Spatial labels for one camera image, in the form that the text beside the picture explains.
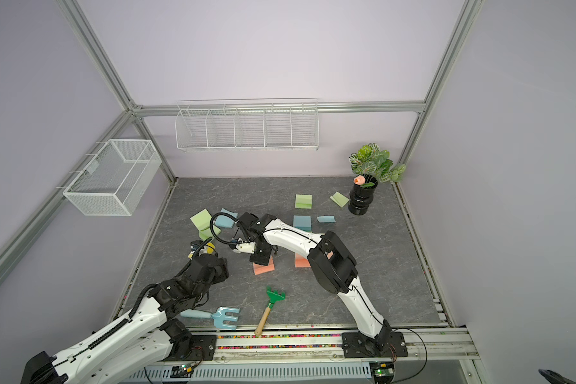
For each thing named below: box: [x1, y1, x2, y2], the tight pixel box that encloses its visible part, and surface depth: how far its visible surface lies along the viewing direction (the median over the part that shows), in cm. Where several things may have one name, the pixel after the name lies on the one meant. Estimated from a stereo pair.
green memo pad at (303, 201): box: [295, 194, 313, 209], surface depth 114 cm
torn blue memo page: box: [316, 215, 337, 224], surface depth 107 cm
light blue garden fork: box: [180, 306, 240, 330], surface depth 81 cm
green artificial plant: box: [348, 142, 407, 188], surface depth 93 cm
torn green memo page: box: [329, 191, 350, 208], surface depth 114 cm
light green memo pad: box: [189, 208, 214, 238], surface depth 104 cm
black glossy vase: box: [348, 174, 379, 216], surface depth 103 cm
